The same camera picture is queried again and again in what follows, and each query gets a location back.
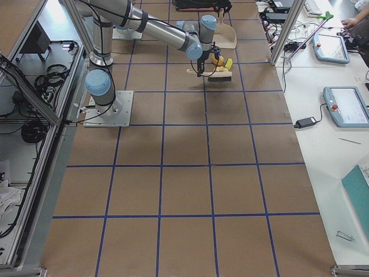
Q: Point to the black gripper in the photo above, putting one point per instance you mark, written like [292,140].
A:
[221,4]
[203,60]

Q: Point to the beige hand brush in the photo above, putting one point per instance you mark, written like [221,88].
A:
[213,76]

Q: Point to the beige plastic dustpan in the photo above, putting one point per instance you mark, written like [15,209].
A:
[224,35]

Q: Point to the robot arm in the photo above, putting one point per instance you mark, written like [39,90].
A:
[194,38]
[201,4]

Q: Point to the person hand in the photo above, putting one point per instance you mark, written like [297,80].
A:
[350,23]

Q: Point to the yellow toy pepper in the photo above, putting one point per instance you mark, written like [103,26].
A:
[217,60]

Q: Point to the beige toy food slice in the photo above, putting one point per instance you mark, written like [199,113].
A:
[221,69]

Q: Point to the green-tipped grabber stick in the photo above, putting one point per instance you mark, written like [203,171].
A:
[328,16]

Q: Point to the far teach pendant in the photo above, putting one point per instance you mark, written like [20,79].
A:
[330,48]

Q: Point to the teach pendant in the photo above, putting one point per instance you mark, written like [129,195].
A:
[330,48]
[346,107]

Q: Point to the black power adapter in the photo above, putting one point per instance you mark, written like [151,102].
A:
[305,122]

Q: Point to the near teach pendant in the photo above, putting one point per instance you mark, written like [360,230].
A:
[346,107]

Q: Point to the aluminium frame post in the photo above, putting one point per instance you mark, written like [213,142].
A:
[286,30]

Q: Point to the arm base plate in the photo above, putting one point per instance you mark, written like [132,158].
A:
[126,34]
[119,113]

